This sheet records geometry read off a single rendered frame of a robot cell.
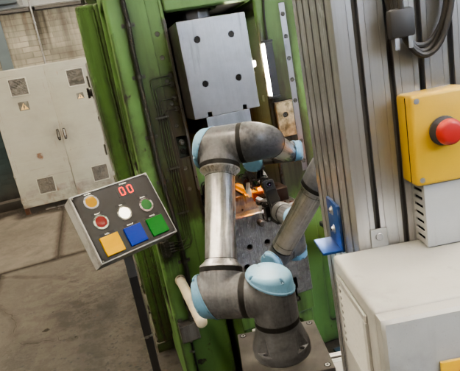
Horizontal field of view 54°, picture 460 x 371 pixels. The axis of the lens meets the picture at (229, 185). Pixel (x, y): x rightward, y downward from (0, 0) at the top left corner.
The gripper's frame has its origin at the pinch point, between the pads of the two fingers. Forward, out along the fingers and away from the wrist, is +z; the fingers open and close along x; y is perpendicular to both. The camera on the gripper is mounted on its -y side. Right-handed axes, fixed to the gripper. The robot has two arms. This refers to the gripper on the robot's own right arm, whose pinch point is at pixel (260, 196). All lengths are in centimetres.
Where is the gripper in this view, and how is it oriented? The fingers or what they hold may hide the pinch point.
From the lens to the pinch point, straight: 190.1
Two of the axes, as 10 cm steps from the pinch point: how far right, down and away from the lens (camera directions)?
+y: 2.0, 9.5, 2.3
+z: -2.9, -1.6, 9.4
